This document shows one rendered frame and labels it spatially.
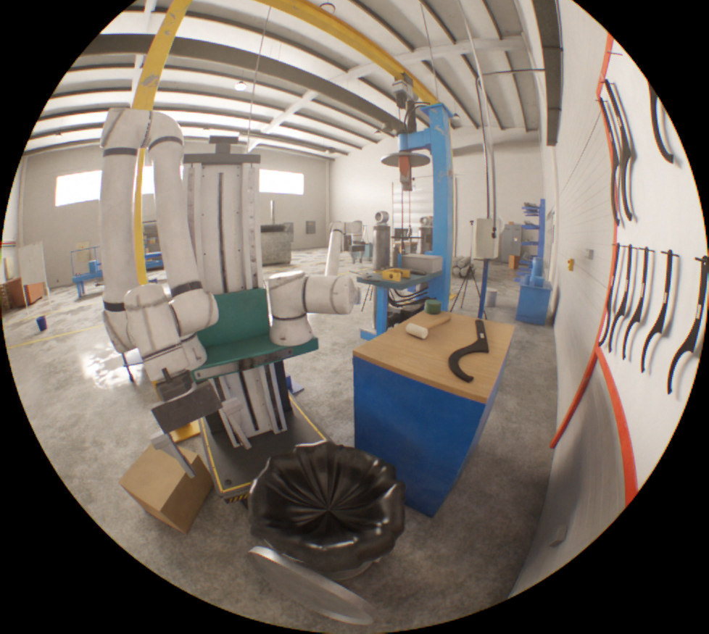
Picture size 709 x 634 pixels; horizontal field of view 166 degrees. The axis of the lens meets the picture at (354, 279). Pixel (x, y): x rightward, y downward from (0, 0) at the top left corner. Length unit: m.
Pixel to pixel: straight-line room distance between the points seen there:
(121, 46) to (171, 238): 6.03
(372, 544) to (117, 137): 1.27
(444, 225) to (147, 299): 2.42
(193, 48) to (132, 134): 5.63
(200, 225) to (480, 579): 2.05
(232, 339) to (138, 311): 0.70
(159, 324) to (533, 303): 4.40
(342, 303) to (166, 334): 0.63
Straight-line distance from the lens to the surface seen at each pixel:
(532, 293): 4.36
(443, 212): 2.53
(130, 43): 6.45
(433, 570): 1.50
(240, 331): 1.09
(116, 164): 0.79
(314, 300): 0.91
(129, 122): 0.81
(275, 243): 10.27
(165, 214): 0.67
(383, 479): 0.91
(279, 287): 0.94
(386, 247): 2.93
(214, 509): 1.72
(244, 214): 1.07
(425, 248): 4.10
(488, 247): 2.58
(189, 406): 0.48
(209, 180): 1.11
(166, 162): 0.75
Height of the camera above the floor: 1.44
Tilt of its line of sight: 12 degrees down
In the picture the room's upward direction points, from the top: straight up
